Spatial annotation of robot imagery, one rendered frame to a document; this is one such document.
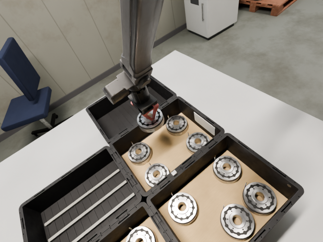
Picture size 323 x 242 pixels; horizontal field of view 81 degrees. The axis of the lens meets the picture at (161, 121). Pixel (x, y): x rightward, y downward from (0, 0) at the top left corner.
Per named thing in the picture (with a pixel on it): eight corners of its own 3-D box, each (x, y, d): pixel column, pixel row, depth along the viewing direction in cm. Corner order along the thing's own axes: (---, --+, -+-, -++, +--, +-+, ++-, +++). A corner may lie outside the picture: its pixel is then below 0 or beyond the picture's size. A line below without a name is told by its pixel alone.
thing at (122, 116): (150, 86, 118) (145, 71, 110) (180, 111, 101) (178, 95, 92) (95, 122, 109) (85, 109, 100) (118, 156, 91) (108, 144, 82)
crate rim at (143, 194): (179, 98, 93) (178, 94, 91) (226, 134, 75) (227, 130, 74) (109, 146, 84) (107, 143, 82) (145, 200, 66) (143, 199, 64)
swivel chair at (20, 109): (72, 106, 253) (11, 34, 176) (86, 131, 219) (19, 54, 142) (31, 132, 238) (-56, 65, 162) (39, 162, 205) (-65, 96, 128)
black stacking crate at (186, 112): (181, 111, 101) (178, 96, 92) (224, 146, 83) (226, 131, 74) (118, 156, 91) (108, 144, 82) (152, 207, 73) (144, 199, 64)
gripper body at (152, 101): (143, 114, 62) (136, 98, 57) (129, 100, 69) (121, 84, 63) (158, 103, 64) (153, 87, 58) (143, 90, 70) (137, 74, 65)
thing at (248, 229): (234, 197, 65) (234, 197, 65) (261, 223, 59) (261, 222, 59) (214, 218, 63) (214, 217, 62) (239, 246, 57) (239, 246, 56)
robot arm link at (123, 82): (152, 77, 50) (132, 51, 50) (116, 101, 47) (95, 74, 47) (146, 91, 62) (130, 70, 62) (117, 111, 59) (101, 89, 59)
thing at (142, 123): (153, 104, 77) (152, 103, 77) (167, 117, 71) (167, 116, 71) (132, 118, 75) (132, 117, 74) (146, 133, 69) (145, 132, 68)
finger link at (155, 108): (148, 128, 69) (141, 111, 62) (139, 117, 73) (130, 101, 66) (163, 117, 70) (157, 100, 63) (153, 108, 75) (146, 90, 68)
